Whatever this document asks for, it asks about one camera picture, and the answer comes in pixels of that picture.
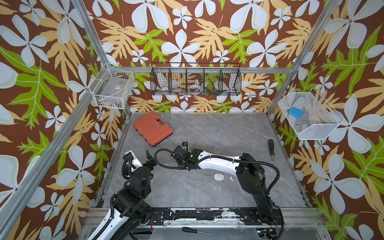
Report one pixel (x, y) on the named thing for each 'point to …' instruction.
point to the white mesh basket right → (311, 116)
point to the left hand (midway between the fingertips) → (138, 155)
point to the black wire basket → (195, 79)
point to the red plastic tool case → (152, 129)
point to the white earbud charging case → (219, 177)
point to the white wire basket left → (113, 89)
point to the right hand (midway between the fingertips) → (180, 163)
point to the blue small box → (295, 112)
